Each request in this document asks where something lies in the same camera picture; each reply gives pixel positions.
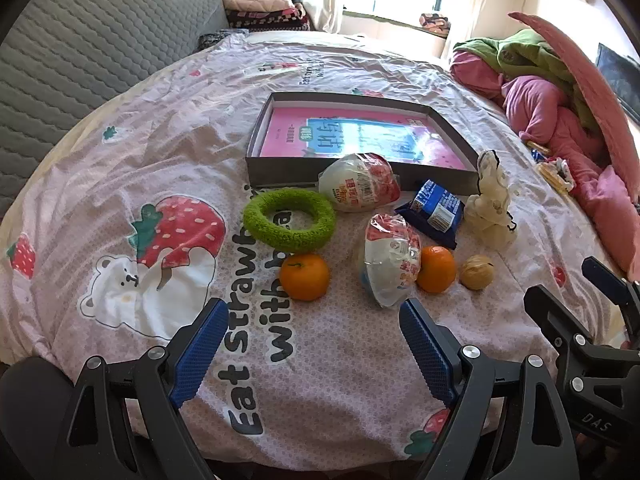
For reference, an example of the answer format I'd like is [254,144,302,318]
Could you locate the pink quilt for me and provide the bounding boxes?
[450,50,640,271]

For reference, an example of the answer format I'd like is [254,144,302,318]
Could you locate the dark patterned cloth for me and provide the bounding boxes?
[199,30,248,51]

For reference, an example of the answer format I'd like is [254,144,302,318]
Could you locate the dark checkered folded blanket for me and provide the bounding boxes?
[227,7,311,32]

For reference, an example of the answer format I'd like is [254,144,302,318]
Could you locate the grey quilted headboard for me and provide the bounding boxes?
[0,0,231,221]

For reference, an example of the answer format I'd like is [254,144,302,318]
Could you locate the grey cardboard box tray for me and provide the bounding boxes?
[245,91,481,198]

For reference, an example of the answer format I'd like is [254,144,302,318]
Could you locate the orange tangerine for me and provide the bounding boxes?
[416,245,458,294]
[279,253,332,302]

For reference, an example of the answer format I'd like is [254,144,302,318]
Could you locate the black television screen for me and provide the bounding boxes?
[595,42,640,123]

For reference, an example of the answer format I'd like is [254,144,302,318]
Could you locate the pink plush cushion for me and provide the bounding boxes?
[507,11,640,171]

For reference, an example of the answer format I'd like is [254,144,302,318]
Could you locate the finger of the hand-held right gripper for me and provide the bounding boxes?
[581,256,640,321]
[523,284,608,361]

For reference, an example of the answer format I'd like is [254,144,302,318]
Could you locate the green fuzzy ring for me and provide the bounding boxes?
[242,187,337,252]

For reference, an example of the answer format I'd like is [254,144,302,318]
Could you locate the yellow cracker pack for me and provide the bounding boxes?
[536,162,571,192]

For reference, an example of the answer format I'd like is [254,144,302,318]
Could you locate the brown walnut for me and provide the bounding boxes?
[459,255,496,291]

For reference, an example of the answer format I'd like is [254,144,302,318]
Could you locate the green jacket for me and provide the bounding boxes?
[452,27,601,131]

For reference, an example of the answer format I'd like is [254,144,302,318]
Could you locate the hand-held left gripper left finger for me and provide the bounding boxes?
[52,297,231,480]

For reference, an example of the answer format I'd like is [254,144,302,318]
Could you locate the blue snack packet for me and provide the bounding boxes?
[394,179,466,251]

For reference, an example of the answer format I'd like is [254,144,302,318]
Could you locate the pink folded blanket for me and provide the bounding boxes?
[223,0,296,13]

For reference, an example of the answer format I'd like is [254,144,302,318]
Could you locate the red white egg toy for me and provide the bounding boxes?
[318,152,402,213]
[361,213,423,309]

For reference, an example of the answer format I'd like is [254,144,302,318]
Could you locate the small floral blanket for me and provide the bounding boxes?
[419,12,452,36]

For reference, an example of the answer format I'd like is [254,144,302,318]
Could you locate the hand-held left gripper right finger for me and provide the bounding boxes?
[398,298,581,480]

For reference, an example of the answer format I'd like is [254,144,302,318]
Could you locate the pink book with blue print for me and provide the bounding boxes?
[259,106,471,171]

